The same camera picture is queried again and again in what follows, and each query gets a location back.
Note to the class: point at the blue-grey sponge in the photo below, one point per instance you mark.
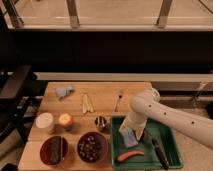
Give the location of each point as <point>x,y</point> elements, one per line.
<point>128,137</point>

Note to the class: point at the green plastic tray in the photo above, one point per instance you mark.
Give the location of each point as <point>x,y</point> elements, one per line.
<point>149,161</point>

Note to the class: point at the crumpled grey cloth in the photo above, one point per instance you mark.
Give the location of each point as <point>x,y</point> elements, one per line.
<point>62,92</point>

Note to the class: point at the red yellow apple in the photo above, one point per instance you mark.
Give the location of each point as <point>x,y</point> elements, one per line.
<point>65,120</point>

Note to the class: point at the black chair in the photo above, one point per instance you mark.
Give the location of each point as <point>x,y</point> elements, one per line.
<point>17,92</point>

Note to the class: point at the red bowl with dark block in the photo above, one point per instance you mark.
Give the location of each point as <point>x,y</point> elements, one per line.
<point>54,150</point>

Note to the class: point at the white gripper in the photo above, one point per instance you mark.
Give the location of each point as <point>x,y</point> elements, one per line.
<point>135,121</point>

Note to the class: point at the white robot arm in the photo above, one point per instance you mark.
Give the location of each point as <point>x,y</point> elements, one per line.
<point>146,104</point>

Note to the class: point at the white round container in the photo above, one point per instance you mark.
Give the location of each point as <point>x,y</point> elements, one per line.
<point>45,122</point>

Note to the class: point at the small metal cup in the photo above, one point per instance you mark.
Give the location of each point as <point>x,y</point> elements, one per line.
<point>101,123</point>

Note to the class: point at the red sausage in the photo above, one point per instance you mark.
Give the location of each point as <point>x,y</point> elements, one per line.
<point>122,157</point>

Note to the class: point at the red bowl with nuts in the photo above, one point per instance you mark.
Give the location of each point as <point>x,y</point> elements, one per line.
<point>92,147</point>

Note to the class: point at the black-handled brush tool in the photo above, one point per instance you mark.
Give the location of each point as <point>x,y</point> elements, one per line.
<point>158,150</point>

